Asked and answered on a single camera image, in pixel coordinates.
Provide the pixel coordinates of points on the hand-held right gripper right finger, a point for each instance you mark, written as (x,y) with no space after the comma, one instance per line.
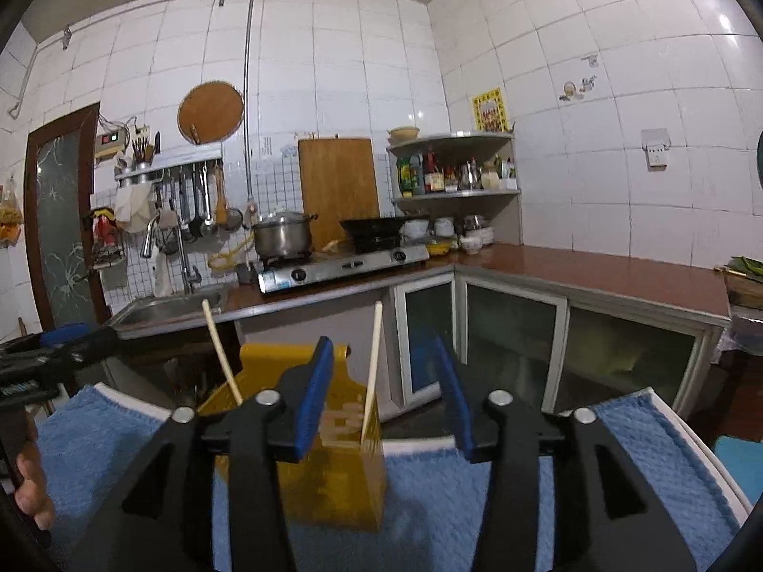
(454,396)

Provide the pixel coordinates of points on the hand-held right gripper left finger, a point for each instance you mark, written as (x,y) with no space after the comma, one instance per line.
(313,399)

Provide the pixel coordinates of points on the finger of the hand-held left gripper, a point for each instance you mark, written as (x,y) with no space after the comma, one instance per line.
(65,333)

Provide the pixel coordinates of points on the pale wooden chopstick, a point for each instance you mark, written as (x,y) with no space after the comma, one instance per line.
(374,357)
(220,351)

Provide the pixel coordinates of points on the yellow perforated utensil holder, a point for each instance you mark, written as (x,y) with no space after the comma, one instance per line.
(346,476)

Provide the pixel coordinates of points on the person's left hand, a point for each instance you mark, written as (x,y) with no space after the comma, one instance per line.
(34,491)

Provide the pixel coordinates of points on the narrow glass cabinet door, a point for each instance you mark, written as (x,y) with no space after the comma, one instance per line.
(424,339)

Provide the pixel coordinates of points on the square glass cabinet door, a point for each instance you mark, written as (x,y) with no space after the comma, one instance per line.
(512,333)

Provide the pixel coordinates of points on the steel sink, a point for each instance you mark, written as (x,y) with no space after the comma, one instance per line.
(173,307)

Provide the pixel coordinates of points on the blue knitted towel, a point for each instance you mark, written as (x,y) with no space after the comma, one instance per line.
(417,500)

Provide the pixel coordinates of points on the brown frosted glass door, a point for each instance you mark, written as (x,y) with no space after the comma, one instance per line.
(59,220)

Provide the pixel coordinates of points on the hanging plastic bag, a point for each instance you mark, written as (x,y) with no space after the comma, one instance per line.
(9,214)

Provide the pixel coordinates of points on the steel gas stove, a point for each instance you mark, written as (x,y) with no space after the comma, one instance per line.
(340,268)

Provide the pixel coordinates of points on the steel faucet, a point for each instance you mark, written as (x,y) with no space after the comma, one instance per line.
(182,256)

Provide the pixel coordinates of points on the white hanging cloth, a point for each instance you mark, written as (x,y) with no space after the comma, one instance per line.
(136,208)

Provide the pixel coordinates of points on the yellow bowl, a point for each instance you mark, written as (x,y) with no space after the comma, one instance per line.
(439,248)

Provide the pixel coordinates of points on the stack of white bowls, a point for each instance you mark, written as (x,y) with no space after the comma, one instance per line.
(477,238)

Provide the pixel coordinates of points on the steel pot with lid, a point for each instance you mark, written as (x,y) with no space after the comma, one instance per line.
(280,237)

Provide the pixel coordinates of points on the wide glass cabinet door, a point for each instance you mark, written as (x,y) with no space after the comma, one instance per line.
(632,357)

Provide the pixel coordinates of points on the black wok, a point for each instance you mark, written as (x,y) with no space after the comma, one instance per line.
(381,226)

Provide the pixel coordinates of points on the steel ladle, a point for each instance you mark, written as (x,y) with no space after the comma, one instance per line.
(207,214)

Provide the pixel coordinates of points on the grey corner shelf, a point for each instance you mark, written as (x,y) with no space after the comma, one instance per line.
(506,214)

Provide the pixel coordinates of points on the white electrical box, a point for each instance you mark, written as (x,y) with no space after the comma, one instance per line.
(110,144)

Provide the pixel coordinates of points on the steel knife holder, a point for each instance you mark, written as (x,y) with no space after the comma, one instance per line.
(143,152)

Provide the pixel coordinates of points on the wooden spatula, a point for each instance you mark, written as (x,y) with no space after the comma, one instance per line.
(221,202)

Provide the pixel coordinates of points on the rectangular wooden cutting board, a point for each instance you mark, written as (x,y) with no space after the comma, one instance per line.
(337,190)

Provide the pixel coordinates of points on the white jar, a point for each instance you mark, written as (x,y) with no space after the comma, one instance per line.
(490,179)

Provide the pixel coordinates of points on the steel kettle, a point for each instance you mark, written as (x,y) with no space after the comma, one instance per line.
(470,176)

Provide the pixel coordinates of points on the dark sauce bottle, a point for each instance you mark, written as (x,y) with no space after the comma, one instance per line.
(434,176)

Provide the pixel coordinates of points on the green bottle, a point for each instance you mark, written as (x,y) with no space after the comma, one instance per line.
(405,179)

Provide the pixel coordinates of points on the blue capped bottle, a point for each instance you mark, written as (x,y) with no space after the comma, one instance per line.
(417,176)

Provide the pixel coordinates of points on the round wooden board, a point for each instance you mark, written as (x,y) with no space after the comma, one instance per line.
(208,110)

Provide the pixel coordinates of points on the beige bowl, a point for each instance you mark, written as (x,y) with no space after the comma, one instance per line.
(403,133)

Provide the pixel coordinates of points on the teal plastic stool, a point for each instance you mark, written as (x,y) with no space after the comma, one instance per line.
(742,462)

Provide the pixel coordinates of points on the green leafy vegetables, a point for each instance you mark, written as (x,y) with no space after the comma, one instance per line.
(745,265)

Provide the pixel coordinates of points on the steel wall rack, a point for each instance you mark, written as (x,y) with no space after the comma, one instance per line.
(173,165)

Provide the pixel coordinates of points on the yellow wall poster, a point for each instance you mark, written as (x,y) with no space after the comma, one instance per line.
(490,110)

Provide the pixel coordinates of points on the metal wall pipe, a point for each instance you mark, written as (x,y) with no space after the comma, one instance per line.
(247,101)

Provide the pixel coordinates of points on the white wall socket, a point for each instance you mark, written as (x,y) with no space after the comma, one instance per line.
(655,149)

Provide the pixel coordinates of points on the cartoon wall sticker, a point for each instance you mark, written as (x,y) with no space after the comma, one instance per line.
(568,91)

